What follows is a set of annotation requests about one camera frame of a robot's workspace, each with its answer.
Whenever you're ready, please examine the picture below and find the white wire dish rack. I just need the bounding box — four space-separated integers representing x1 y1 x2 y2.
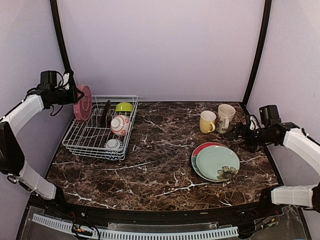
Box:
62 95 138 161

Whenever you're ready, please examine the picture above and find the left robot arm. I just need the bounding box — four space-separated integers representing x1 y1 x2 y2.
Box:
0 70 85 218

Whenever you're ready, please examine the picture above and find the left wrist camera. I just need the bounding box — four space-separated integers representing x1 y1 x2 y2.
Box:
57 72 76 90

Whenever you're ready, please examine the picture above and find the pink rimmed plate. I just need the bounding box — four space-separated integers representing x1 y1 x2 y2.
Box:
73 84 93 121

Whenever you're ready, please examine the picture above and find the right black frame post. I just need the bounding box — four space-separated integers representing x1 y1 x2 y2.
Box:
241 0 272 108

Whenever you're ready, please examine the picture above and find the black frame post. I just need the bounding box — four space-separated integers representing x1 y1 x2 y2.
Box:
49 0 74 76
241 0 272 108

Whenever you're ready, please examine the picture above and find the small blue patterned bowl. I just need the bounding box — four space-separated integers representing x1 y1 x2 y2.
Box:
104 139 123 151

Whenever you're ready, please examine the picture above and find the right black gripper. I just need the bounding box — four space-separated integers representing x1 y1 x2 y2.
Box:
226 122 275 153

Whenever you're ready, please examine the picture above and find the pale yellow mug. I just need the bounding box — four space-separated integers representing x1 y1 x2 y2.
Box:
199 110 217 134

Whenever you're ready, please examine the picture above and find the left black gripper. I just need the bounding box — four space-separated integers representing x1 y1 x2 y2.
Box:
51 85 85 104

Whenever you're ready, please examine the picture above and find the black front rail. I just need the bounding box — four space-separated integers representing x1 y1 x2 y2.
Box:
23 196 304 232

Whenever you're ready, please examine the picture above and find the white patterned mug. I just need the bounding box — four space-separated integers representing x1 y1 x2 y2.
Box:
215 104 236 134

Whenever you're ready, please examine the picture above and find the white bowl with red pattern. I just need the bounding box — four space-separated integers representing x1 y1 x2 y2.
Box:
110 115 131 137

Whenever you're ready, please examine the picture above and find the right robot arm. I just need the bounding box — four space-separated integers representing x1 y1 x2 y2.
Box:
218 104 320 217

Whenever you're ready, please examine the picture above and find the white slotted cable duct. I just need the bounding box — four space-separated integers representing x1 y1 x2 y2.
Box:
31 213 239 240

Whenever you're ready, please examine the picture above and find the left black frame post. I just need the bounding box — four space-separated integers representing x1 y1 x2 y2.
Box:
49 0 74 76

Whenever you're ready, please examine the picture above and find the lime green bowl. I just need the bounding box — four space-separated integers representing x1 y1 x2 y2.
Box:
115 102 134 112

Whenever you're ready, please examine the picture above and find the light blue plate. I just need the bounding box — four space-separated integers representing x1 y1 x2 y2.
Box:
196 145 240 183

